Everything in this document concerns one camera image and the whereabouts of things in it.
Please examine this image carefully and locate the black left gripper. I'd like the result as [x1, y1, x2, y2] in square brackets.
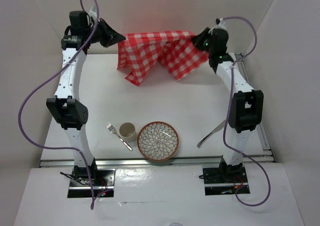
[83, 18, 124, 48]

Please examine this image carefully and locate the red white checkered cloth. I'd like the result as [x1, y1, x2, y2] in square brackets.
[117, 31, 208, 86]

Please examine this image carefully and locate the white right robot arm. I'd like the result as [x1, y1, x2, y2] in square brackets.
[199, 28, 264, 182]

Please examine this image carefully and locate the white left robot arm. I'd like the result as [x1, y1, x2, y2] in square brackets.
[46, 9, 126, 185]

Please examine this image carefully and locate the silver table knife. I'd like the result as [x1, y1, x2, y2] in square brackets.
[197, 120, 226, 148]

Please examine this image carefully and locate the silver fork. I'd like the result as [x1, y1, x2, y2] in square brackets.
[106, 123, 133, 151]

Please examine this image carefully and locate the beige cup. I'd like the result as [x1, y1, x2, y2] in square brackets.
[119, 122, 137, 143]

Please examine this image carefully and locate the floral patterned ceramic bowl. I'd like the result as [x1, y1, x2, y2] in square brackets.
[137, 121, 180, 162]

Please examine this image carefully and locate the aluminium frame rail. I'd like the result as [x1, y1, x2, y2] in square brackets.
[38, 52, 275, 168]

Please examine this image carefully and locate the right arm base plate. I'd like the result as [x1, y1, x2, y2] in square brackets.
[199, 167, 250, 195]

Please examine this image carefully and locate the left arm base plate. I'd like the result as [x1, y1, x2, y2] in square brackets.
[60, 169, 116, 198]

